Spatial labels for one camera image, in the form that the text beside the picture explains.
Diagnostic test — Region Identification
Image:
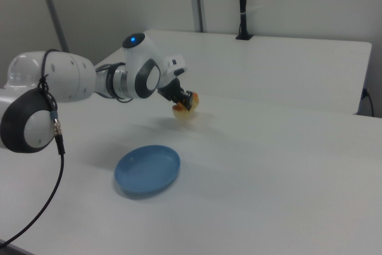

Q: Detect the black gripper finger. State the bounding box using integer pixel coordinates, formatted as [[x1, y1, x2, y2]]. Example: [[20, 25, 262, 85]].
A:
[[180, 90, 195, 110]]

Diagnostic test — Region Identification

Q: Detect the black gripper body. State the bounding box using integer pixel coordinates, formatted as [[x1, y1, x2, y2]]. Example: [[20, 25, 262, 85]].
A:
[[157, 78, 186, 106]]

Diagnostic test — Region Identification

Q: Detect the orange-topped bread roll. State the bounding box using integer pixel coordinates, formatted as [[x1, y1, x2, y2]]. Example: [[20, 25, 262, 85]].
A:
[[172, 93, 201, 120]]

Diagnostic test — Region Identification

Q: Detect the blue round plate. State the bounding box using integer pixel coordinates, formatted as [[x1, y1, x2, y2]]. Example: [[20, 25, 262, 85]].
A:
[[114, 145, 181, 199]]

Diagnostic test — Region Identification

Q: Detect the white rectangular table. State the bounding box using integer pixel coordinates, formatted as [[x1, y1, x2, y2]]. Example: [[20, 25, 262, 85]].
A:
[[94, 29, 373, 115]]

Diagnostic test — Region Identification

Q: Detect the black camera pole with base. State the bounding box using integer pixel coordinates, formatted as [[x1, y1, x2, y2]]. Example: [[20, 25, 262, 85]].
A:
[[235, 0, 254, 41]]

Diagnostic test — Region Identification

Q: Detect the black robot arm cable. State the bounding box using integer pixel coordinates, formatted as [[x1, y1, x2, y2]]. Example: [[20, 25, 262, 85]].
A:
[[0, 48, 67, 247]]

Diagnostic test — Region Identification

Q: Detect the black cable with blue plug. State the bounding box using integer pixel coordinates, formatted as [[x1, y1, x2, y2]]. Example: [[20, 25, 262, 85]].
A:
[[362, 87, 375, 116]]

